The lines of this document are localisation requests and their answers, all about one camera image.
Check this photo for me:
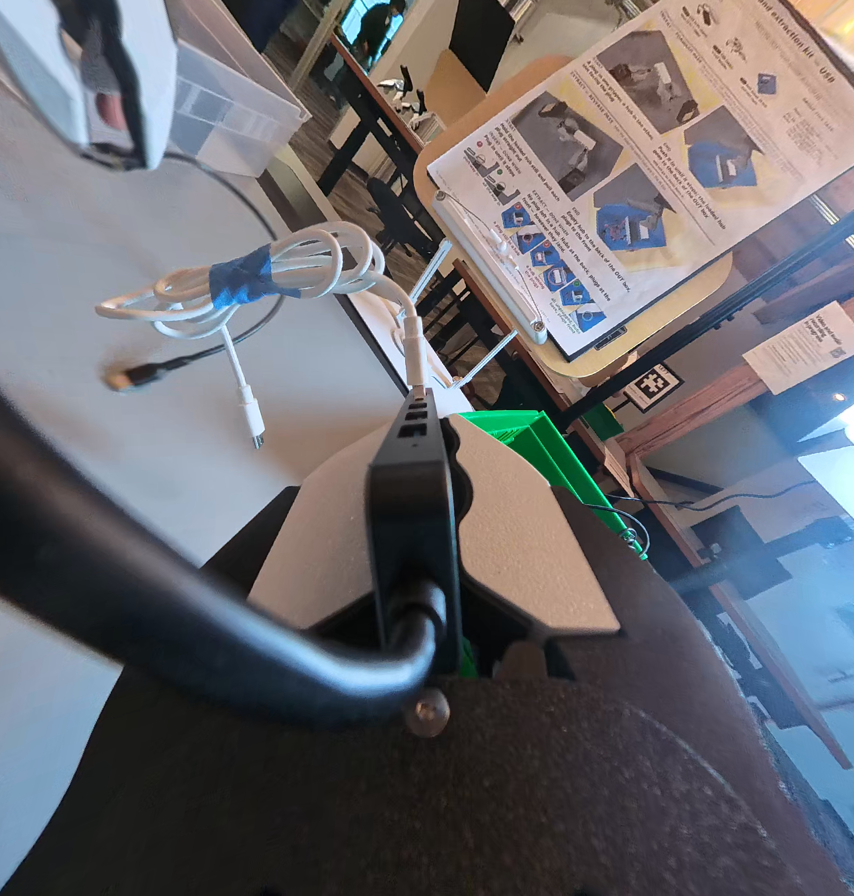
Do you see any wooden top standing desk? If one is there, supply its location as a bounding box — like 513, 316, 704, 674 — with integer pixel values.
328, 34, 429, 198

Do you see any clear plastic bin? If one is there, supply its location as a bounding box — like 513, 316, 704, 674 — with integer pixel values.
167, 0, 313, 177

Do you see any thin black usb cable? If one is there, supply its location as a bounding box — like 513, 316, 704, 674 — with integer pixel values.
104, 150, 288, 393

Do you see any thick black hub cable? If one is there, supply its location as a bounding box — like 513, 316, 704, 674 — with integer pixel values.
0, 360, 450, 730

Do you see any white usb cable blue tape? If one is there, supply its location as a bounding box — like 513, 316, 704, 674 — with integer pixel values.
94, 220, 443, 450

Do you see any printed instruction sheet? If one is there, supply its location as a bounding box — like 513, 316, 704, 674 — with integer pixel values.
427, 0, 854, 361

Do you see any black and white marker tag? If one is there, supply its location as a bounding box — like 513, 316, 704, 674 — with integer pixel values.
623, 363, 684, 412

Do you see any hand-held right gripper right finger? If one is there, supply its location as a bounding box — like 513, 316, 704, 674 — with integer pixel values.
444, 413, 622, 642

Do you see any black usb hub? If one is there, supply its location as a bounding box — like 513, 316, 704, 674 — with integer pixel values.
366, 387, 464, 681

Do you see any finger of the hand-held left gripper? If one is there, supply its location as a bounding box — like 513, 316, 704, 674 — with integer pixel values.
84, 0, 180, 172
0, 0, 92, 151

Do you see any black tripod pole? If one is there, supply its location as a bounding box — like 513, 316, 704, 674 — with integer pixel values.
552, 209, 854, 429

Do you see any white paper notice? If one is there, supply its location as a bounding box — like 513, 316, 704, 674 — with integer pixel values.
742, 301, 854, 396

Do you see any green plastic bin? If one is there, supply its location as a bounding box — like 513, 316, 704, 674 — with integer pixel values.
462, 409, 650, 562

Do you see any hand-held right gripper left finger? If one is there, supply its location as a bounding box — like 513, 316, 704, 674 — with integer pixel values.
248, 434, 382, 631

